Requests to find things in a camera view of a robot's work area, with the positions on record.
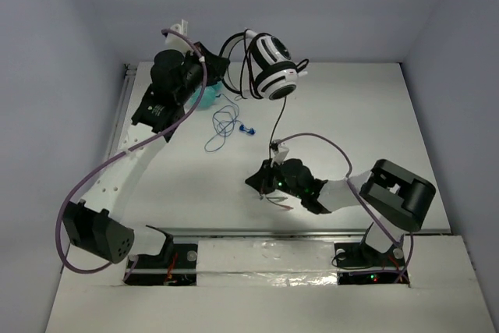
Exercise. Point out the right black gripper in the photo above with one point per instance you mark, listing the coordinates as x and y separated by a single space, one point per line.
261 180

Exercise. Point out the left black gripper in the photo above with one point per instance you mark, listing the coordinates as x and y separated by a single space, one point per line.
213 63

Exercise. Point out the white black headphones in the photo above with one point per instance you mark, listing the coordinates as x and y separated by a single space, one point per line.
272 73

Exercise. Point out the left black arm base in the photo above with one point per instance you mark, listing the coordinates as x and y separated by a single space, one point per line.
175 265

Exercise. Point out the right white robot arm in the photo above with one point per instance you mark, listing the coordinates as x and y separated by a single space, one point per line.
396 199

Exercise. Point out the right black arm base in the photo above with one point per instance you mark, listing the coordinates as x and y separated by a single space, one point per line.
358 263

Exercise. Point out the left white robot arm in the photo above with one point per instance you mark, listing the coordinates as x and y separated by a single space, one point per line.
94 222

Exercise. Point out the teal cat ear headphones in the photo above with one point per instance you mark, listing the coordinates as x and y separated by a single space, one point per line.
208 98

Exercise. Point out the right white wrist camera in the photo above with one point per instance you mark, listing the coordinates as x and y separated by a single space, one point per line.
280 152

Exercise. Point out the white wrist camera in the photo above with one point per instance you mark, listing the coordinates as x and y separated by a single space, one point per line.
280 152
175 37

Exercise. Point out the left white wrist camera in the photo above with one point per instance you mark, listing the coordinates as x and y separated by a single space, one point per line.
175 37

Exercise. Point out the aluminium frame rail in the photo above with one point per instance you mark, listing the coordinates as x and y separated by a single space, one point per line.
130 71

